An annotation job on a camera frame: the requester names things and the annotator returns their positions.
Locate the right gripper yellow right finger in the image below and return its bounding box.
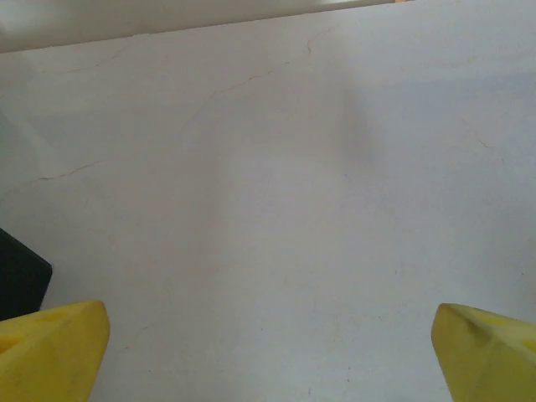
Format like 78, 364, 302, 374
430, 302, 536, 402

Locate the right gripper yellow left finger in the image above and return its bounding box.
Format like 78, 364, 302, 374
0, 300, 111, 402

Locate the starry night print black box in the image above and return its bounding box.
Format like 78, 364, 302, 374
0, 228, 54, 323

